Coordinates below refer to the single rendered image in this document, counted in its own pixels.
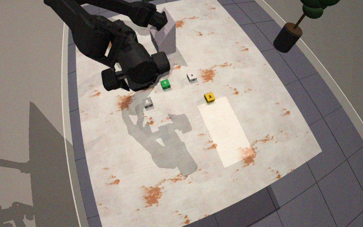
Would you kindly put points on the yellow block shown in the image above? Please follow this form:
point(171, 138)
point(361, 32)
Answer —
point(209, 97)

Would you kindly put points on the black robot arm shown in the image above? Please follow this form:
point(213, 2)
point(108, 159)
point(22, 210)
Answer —
point(93, 33)

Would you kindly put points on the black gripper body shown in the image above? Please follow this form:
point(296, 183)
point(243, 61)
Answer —
point(111, 79)

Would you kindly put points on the green block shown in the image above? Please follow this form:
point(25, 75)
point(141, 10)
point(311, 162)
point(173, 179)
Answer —
point(165, 84)

